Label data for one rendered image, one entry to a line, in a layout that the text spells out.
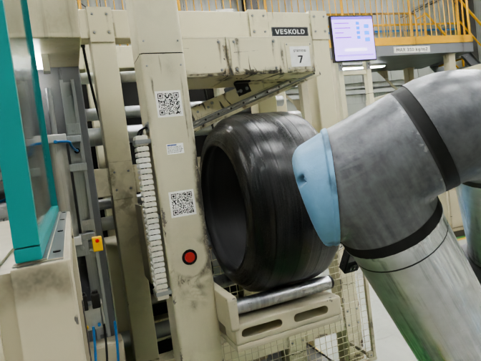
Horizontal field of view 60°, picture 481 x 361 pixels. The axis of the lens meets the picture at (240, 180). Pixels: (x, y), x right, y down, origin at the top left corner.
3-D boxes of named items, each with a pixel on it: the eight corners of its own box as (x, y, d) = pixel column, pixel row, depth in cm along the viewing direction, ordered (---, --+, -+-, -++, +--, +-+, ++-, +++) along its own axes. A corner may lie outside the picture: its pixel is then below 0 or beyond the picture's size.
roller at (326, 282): (227, 297, 123) (226, 306, 125) (233, 309, 119) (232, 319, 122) (328, 271, 136) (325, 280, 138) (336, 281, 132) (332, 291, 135)
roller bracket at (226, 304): (231, 334, 116) (227, 299, 116) (192, 296, 153) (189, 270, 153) (243, 330, 118) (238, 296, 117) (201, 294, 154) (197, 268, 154)
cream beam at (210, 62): (169, 78, 147) (164, 36, 146) (156, 92, 170) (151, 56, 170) (317, 71, 170) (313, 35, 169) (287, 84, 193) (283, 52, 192)
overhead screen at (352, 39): (334, 61, 503) (329, 15, 500) (332, 63, 508) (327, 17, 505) (376, 59, 522) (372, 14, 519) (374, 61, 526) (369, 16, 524)
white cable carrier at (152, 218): (157, 301, 121) (134, 135, 118) (154, 296, 126) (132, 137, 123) (172, 297, 123) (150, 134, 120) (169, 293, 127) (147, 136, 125)
